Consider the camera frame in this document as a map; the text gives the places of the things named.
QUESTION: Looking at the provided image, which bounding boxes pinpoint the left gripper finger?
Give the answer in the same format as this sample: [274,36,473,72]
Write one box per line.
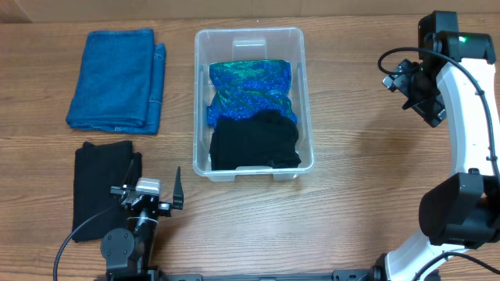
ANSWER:
[172,166,184,210]
[121,158,136,186]

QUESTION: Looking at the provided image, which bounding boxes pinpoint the black cloth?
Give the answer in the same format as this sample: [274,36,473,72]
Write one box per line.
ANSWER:
[209,110,302,170]
[73,140,142,243]

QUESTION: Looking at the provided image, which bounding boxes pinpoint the clear plastic storage bin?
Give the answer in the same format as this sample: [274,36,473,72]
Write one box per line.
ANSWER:
[192,27,316,182]

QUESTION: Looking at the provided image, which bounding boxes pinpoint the shiny blue sequin cloth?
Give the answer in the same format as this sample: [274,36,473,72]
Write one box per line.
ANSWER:
[207,59,297,127]

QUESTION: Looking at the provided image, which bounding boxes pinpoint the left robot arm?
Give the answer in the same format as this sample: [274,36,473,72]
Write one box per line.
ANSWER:
[101,169,184,280]

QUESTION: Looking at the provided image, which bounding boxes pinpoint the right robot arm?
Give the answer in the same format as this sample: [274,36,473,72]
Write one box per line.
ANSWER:
[359,11,499,280]

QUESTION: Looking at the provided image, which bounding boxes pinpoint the folded blue denim jeans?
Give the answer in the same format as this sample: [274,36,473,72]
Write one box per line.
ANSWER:
[66,29,167,135]

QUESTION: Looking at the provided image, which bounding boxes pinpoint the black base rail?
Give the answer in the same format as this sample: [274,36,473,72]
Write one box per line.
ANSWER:
[93,268,376,281]

